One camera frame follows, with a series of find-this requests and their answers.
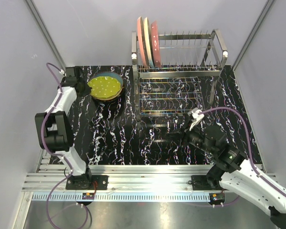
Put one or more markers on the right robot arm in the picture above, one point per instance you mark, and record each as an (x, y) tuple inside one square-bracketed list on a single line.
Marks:
[(233, 171)]

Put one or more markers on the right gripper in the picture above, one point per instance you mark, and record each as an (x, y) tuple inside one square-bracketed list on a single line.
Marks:
[(179, 136)]

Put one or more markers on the tan yellow plate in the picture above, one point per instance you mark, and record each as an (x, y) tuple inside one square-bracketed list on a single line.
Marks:
[(107, 92)]

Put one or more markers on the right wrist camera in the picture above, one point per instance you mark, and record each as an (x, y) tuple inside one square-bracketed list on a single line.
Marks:
[(196, 116)]

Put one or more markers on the aluminium mounting rail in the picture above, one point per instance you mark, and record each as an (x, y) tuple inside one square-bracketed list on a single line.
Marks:
[(128, 178)]

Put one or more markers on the cream and pink plate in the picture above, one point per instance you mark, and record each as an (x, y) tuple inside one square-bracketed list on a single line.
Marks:
[(140, 41)]

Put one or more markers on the steel dish rack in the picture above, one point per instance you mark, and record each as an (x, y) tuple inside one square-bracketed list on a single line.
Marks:
[(190, 67)]

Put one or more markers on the aluminium frame post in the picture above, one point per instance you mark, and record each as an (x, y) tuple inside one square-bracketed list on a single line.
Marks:
[(44, 31), (257, 25)]

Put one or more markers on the black marble mat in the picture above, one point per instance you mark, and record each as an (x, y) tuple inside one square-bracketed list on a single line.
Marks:
[(109, 136)]

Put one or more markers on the green dotted scalloped plate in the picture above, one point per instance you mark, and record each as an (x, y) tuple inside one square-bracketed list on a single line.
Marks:
[(102, 80)]

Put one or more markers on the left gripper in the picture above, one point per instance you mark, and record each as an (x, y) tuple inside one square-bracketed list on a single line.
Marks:
[(87, 89)]

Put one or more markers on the slotted cable duct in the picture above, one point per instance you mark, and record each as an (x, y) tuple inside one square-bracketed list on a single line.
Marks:
[(121, 197)]

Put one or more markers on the left aluminium frame post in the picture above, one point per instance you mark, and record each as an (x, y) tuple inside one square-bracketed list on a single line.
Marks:
[(44, 31)]

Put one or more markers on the black striped bottom plate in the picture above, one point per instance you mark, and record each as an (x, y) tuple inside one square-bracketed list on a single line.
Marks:
[(113, 101)]

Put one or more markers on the right aluminium frame post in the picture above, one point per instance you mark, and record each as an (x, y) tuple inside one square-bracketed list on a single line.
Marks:
[(257, 25)]

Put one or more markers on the pink dotted scalloped plate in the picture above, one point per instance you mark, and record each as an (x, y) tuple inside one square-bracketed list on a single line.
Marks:
[(155, 45)]

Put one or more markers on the teal plate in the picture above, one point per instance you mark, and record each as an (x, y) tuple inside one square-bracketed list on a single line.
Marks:
[(110, 74)]

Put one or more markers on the cream and blue plate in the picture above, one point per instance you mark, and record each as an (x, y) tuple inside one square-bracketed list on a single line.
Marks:
[(147, 37)]

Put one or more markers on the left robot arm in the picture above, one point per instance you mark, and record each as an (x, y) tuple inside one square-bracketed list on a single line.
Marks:
[(55, 134)]

